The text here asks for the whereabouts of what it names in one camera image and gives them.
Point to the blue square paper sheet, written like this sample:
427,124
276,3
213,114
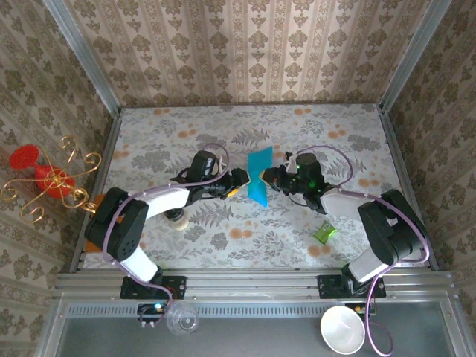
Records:
260,158

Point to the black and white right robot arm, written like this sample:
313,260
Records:
390,230

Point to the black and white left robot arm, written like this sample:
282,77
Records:
122,230

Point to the green snack packet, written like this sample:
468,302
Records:
324,232

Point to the small jar with black lid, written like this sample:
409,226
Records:
180,223

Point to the orange flat card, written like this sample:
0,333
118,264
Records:
94,247

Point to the clear plastic cup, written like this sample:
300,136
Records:
182,319

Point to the small circuit board with LED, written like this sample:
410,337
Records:
150,310

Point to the grey metal tray with vents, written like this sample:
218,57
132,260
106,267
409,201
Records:
260,334

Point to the small circuit board with connector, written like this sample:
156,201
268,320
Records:
368,310

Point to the white bowl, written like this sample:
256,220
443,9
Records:
342,329

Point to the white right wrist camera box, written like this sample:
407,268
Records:
288,159

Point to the aluminium table side rail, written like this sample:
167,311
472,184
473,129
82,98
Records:
394,148
108,148

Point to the long aluminium frame rail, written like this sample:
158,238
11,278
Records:
253,282

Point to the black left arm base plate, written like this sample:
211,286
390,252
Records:
175,288

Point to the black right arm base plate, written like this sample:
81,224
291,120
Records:
329,287

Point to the slanted aluminium corner post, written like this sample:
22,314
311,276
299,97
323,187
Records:
85,59
413,56

